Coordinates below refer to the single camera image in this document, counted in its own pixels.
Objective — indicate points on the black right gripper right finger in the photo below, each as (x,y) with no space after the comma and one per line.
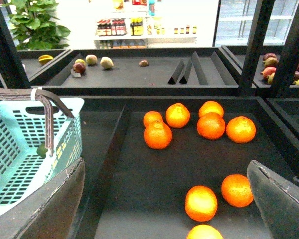
(277,200)

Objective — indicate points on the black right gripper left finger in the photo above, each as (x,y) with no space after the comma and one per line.
(48,212)

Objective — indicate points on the light blue plastic basket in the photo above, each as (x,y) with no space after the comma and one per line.
(22,131)

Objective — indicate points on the green avocado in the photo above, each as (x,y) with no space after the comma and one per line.
(41,151)

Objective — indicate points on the yellow mango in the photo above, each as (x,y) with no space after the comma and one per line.
(59,152)

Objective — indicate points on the black tray divider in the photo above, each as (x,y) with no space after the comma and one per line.
(103,134)

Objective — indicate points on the orange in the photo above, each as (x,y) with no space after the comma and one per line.
(236,190)
(204,232)
(157,135)
(201,203)
(211,126)
(150,117)
(241,130)
(177,115)
(211,106)

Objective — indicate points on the black orange tray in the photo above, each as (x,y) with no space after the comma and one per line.
(148,188)

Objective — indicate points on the black triangular divider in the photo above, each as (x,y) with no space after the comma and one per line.
(222,70)
(176,74)
(186,72)
(196,61)

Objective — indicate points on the dark red fruit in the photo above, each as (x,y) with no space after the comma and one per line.
(79,67)

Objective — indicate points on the yellow starfruit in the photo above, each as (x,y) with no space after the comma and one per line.
(44,59)

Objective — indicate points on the yellow green fruit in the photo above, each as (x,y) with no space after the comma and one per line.
(80,61)

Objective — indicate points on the middle black upper tray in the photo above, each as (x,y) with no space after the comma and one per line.
(127,78)

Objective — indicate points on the pale pear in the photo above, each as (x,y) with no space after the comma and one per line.
(106,63)

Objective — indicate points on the brown small fruit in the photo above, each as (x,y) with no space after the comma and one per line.
(144,63)

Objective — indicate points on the green potted plant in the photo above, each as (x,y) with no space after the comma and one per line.
(34,25)

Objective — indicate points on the black left shelf post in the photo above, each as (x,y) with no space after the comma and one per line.
(12,71)

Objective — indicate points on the black shelf post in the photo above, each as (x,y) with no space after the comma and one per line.
(12,71)
(256,39)

